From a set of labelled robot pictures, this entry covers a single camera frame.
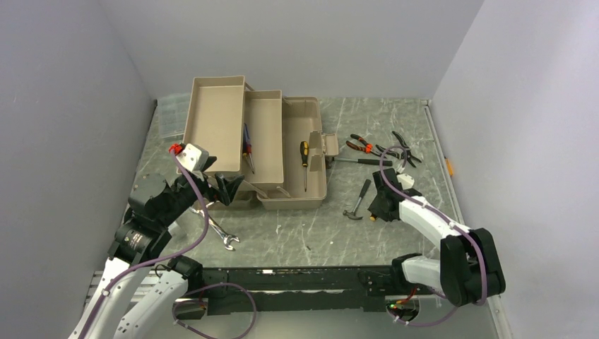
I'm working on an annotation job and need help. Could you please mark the orange object at table edge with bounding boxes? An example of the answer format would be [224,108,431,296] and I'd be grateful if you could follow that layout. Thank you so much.
[444,157,454,177]

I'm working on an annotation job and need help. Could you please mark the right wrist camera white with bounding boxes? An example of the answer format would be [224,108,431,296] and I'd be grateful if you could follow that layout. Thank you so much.
[396,173,415,190]

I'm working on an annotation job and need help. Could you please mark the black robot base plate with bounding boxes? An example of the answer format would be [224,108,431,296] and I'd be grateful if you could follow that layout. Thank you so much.
[177,266,431,319]

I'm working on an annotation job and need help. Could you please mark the black yellow handled screwdriver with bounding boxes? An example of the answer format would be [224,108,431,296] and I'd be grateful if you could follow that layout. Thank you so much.
[299,141,309,192]

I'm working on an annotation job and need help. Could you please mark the red handled screwdriver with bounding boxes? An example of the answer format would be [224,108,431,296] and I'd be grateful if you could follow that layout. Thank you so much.
[242,123,255,174]

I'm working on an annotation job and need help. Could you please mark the aluminium rail frame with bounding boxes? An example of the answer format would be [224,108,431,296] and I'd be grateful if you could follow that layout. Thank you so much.
[85,269,160,304]

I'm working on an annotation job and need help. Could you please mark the orange handled pliers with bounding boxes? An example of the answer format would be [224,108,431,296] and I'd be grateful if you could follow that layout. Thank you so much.
[345,133,385,157]

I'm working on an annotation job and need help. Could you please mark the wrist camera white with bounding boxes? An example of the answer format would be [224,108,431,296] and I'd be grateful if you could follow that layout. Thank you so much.
[396,173,415,190]
[169,143,209,173]

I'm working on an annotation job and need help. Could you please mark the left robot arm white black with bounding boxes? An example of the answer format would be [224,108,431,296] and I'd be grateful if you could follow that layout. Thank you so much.
[70,172,244,338]

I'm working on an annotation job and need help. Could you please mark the large silver open-end wrench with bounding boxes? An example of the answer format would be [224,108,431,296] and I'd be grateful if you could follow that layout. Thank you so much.
[208,216,240,251]

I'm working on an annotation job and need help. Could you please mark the claw hammer yellow black handle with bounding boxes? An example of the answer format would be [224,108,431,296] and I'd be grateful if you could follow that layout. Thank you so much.
[343,179,372,220]

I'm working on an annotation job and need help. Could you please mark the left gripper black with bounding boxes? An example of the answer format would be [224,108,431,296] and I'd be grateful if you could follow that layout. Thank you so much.
[158,156,244,227]

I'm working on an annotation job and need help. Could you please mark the translucent brown tool box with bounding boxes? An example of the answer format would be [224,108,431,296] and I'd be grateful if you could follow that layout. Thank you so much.
[183,76,339,210]

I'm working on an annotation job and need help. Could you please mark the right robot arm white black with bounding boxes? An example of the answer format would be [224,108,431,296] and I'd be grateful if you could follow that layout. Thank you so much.
[368,168,506,307]

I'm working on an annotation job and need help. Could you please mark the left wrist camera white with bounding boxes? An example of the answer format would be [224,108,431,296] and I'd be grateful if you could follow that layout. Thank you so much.
[169,143,209,173]

